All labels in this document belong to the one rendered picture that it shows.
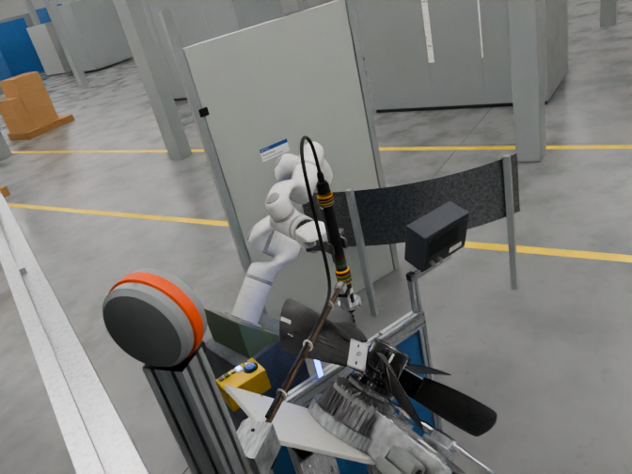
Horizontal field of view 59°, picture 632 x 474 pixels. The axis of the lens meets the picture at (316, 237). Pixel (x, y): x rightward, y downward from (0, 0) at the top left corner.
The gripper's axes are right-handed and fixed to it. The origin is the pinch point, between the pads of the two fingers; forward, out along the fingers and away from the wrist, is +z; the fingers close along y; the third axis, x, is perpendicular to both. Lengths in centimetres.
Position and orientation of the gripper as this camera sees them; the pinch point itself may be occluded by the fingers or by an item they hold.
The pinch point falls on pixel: (335, 244)
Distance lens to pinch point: 158.0
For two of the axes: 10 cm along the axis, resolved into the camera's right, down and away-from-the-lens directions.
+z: 5.6, 2.7, -7.9
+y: -8.0, 4.2, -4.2
